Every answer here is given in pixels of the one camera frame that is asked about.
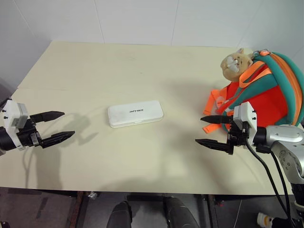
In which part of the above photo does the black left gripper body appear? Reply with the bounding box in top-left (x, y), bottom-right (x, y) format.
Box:
top-left (16, 116), bottom-right (45, 149)

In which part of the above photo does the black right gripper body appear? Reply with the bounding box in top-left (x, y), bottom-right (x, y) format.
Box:
top-left (227, 118), bottom-right (250, 156)

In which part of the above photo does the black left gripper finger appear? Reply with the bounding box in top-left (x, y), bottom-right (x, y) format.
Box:
top-left (39, 131), bottom-right (76, 150)
top-left (30, 110), bottom-right (66, 124)

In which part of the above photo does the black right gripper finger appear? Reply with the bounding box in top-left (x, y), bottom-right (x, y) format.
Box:
top-left (200, 115), bottom-right (235, 124)
top-left (195, 139), bottom-right (233, 155)

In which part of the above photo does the orange and teal backpack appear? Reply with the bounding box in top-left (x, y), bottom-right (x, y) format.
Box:
top-left (201, 49), bottom-right (304, 134)

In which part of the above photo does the white rectangular case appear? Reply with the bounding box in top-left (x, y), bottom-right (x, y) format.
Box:
top-left (107, 100), bottom-right (165, 129)

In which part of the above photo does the tan plush animal head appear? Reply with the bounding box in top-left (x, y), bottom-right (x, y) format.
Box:
top-left (220, 47), bottom-right (254, 83)

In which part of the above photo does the dark rounded shape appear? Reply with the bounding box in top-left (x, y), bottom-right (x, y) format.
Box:
top-left (106, 201), bottom-right (133, 228)
top-left (164, 196), bottom-right (200, 228)

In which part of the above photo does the white object on floor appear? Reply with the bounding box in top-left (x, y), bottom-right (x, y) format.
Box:
top-left (257, 212), bottom-right (274, 226)

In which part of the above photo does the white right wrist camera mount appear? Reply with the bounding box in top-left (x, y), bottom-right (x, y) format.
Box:
top-left (232, 101), bottom-right (258, 146)

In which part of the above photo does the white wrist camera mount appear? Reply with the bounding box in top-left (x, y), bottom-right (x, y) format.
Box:
top-left (232, 101), bottom-right (258, 146)
top-left (3, 99), bottom-right (30, 151)

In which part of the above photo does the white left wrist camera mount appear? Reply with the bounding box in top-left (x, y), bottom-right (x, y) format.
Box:
top-left (3, 99), bottom-right (30, 151)

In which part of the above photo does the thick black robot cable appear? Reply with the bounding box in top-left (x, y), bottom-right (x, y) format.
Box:
top-left (244, 139), bottom-right (296, 228)

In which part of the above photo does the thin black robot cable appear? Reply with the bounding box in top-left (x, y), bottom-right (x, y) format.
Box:
top-left (269, 151), bottom-right (292, 223)

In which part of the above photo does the black table frame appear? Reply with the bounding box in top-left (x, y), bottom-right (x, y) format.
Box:
top-left (54, 190), bottom-right (238, 228)

